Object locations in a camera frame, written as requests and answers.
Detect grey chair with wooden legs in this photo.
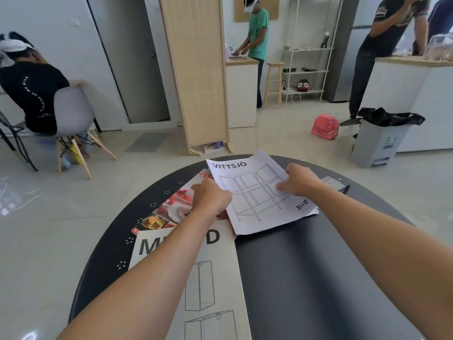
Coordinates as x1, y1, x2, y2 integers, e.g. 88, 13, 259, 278
53, 85, 117, 180

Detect black trash bag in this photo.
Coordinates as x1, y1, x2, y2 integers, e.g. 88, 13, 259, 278
357, 107, 425, 127

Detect person's right hand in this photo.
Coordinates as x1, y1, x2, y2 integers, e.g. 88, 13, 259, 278
276, 163, 321, 199

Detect white cabinet with wooden top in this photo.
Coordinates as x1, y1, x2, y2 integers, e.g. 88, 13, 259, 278
225, 57, 260, 129

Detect grey trash bin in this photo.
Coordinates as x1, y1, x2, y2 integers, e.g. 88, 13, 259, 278
351, 118, 413, 169

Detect person's left hand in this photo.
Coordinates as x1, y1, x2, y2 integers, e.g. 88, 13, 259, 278
190, 178, 233, 220

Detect clear plastic container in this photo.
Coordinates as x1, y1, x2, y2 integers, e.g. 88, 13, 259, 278
423, 33, 453, 62

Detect red food magazine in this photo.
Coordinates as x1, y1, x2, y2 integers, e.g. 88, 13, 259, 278
131, 169, 231, 236

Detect small grey plastic packet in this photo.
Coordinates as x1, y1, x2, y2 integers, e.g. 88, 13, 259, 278
320, 176, 346, 192

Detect grey cabinet assembly booklet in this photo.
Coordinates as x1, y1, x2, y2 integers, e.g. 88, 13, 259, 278
128, 219, 252, 340

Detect grey refrigerator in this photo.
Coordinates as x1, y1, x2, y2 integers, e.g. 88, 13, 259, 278
324, 0, 373, 102

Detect wooden folding screen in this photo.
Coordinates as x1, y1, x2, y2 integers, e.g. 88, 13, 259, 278
158, 0, 234, 156

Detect white shelf assembly booklet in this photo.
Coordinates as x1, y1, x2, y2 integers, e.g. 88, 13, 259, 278
206, 149, 319, 236

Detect pink bag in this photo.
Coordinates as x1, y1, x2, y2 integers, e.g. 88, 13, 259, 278
311, 114, 340, 141

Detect person's left forearm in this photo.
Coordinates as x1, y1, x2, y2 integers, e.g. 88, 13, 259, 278
57, 205, 221, 340

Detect grey door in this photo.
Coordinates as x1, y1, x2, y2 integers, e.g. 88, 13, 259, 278
87, 0, 171, 124

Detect wooden stool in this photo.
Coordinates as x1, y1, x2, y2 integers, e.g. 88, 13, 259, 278
263, 62, 285, 109

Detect cork board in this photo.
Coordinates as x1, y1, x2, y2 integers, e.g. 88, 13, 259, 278
234, 0, 280, 23

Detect person's right forearm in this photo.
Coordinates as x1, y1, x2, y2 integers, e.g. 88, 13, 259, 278
306, 180, 453, 340

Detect black metal chair frame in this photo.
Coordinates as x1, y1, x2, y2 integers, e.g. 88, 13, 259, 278
0, 110, 39, 172

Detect white metal shelf unit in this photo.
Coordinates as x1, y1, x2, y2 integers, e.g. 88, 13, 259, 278
282, 0, 345, 103

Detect white counter island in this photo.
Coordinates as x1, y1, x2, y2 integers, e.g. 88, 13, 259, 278
359, 56, 453, 153

